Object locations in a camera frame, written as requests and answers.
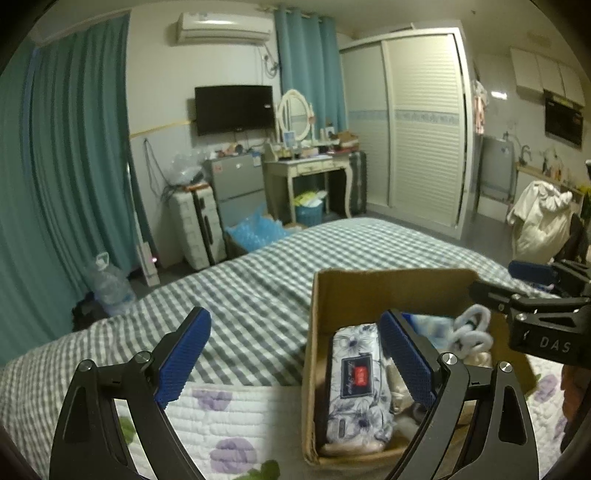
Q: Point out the floral tissue pack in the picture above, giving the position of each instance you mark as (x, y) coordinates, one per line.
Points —
(360, 416)

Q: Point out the person right hand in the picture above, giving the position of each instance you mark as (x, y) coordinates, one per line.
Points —
(575, 383)

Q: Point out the white oval vanity mirror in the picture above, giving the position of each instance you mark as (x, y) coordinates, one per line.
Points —
(293, 115)

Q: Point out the clear water jug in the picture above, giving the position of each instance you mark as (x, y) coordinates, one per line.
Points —
(110, 286)

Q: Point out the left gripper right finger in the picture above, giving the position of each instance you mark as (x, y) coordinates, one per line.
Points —
(500, 443)

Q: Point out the blue waste basket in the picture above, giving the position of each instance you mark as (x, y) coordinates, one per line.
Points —
(309, 216)

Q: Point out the brown cardboard box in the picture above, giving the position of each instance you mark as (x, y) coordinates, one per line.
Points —
(348, 298)

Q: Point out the teal curtain middle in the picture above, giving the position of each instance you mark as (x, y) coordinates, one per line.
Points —
(310, 63)

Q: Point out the black wall television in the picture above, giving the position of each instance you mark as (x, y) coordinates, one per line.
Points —
(233, 108)

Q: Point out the white suitcase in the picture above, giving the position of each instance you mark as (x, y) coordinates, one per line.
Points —
(196, 221)

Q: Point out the blue bubble wrap bag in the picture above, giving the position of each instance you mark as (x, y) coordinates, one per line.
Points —
(256, 232)

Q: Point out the black range hood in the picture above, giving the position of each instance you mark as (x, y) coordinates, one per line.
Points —
(563, 120)

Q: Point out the blue tissue packet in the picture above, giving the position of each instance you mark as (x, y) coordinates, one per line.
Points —
(438, 330)

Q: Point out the white air conditioner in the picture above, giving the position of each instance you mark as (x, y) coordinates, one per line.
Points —
(219, 28)

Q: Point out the teal curtain left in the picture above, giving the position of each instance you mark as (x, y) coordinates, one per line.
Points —
(68, 185)

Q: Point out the teal curtain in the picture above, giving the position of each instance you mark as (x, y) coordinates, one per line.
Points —
(68, 185)
(310, 63)

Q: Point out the grey mini fridge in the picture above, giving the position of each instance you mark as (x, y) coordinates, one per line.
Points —
(238, 187)

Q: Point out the white clothes pile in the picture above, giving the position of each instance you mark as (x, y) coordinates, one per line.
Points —
(540, 221)

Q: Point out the dark suitcase by table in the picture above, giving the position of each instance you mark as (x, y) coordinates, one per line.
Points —
(358, 199)

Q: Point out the grey checked bed sheet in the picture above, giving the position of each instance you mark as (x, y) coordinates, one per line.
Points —
(259, 304)

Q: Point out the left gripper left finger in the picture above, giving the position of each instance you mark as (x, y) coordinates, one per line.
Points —
(88, 441)

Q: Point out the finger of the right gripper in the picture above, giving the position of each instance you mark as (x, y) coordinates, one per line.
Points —
(564, 277)
(492, 296)

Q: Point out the white kitchen cabinets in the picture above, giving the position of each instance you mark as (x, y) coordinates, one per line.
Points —
(538, 76)

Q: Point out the floral quilted blanket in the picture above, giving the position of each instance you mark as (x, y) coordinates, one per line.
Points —
(238, 432)

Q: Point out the white sliding wardrobe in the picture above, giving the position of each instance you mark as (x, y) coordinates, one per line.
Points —
(409, 99)

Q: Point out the grey washing machine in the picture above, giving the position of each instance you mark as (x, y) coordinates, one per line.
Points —
(497, 169)

